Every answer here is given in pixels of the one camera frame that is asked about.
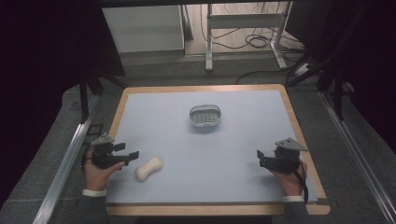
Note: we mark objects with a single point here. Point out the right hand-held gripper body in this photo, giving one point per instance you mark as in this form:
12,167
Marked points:
286,157

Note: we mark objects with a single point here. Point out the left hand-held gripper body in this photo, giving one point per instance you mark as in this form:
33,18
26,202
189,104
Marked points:
104,158

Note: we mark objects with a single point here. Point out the white soap bar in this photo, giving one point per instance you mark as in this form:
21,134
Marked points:
148,168

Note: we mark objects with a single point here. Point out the grey oval soap dish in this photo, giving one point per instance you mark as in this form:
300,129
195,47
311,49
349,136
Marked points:
205,116

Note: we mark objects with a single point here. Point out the person's left hand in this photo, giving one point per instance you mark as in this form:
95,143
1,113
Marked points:
95,177

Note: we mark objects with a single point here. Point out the person's right hand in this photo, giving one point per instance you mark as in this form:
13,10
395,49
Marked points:
291,183

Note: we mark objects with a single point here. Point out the light blue table mat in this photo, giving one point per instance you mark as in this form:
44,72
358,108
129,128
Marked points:
205,161

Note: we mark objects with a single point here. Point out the black metal stand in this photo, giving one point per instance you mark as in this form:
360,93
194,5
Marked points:
336,77
90,84

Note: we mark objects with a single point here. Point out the white power strip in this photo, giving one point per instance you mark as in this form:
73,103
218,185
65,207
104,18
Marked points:
303,70

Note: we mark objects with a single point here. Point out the dark curtain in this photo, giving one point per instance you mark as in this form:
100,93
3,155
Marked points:
37,77
373,62

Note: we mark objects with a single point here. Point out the white cabinet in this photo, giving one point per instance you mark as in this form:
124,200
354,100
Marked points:
144,29

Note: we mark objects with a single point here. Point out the aluminium rail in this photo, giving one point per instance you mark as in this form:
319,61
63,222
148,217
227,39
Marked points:
67,161
361,158

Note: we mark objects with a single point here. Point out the white metal desk frame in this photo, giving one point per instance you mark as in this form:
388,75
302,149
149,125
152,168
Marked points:
246,21

